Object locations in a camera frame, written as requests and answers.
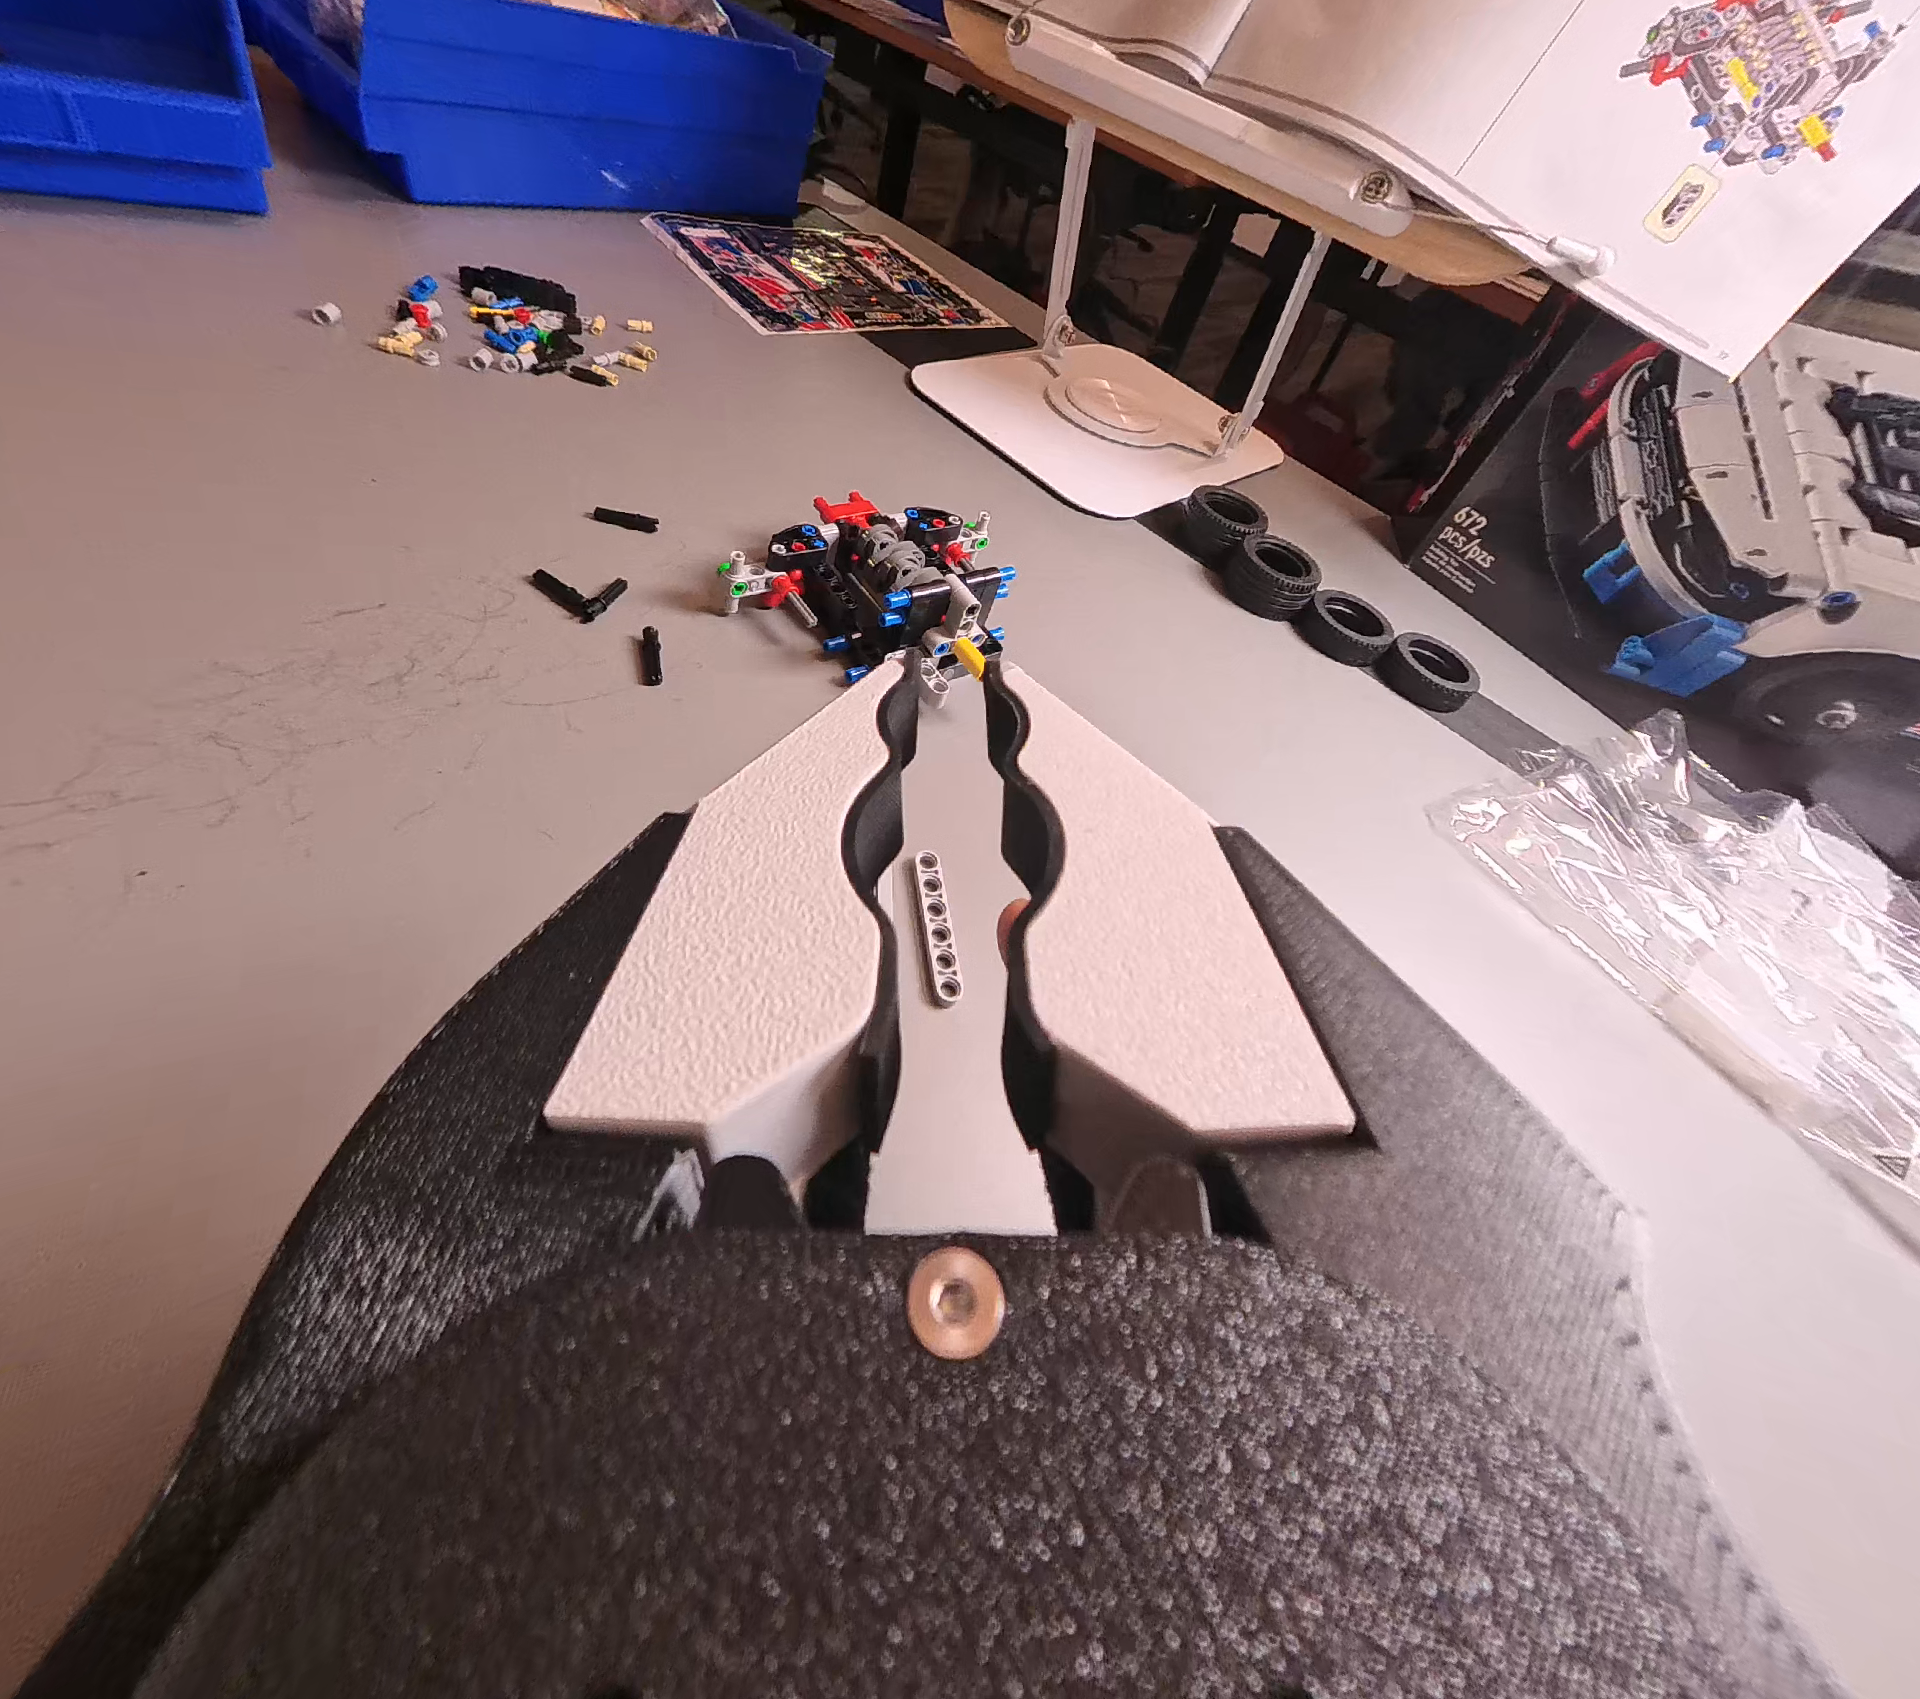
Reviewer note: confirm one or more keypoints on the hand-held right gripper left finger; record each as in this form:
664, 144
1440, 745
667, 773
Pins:
721, 963

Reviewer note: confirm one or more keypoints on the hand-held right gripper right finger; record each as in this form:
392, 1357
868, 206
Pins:
1170, 979

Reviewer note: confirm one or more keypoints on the grey lego beam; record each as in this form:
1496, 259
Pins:
934, 925

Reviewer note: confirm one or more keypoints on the partly built lego model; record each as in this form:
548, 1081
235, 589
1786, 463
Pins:
854, 589

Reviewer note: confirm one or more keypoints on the pile of small lego pieces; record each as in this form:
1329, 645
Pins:
518, 325

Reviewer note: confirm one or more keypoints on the lego sticker sheet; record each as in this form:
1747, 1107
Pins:
818, 273

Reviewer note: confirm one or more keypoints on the lego set box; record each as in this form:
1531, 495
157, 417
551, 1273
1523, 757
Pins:
1724, 497

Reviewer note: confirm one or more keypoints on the lego instruction booklet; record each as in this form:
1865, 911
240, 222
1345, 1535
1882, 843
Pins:
1500, 48

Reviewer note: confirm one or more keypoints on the person's right hand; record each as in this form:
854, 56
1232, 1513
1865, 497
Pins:
1013, 931

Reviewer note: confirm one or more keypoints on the black rubber tyre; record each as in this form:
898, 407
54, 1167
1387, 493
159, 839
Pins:
1223, 519
1273, 577
1428, 673
1347, 627

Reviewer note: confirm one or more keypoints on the empty clear plastic bags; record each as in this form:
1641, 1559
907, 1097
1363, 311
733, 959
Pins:
1694, 919

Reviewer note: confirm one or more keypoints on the white book stand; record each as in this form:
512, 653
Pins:
1111, 437

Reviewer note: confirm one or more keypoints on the blue storage bin with bags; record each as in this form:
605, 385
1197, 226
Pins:
571, 108

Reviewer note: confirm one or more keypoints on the wooden background table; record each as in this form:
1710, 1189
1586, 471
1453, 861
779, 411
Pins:
885, 26

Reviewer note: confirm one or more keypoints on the empty blue storage bin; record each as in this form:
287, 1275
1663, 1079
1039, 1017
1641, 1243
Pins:
105, 4

